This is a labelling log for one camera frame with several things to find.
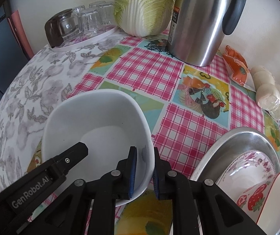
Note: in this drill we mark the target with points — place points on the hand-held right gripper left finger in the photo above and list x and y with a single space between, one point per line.
131 173

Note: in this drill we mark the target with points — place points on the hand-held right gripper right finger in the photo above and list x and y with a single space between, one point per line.
156 178

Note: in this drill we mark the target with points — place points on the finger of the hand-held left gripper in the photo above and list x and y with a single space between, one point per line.
74 155

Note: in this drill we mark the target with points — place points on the small white bowl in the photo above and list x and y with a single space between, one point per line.
93 117

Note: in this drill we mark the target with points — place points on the stainless steel plate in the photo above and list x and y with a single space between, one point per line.
228 146

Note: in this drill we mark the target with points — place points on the pink floral round plate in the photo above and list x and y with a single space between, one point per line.
247 166

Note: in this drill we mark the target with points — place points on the strawberry print bowl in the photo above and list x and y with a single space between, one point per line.
262 198

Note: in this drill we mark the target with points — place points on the white round tray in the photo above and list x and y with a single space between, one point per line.
81 40

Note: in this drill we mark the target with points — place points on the orange snack packet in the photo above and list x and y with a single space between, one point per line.
238 68

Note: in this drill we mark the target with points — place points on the bag of steamed buns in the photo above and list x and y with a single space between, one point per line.
269 95

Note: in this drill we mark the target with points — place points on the stainless steel thermos jug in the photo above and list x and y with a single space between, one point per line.
198 24

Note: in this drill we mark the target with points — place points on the napa cabbage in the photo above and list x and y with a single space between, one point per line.
142 7

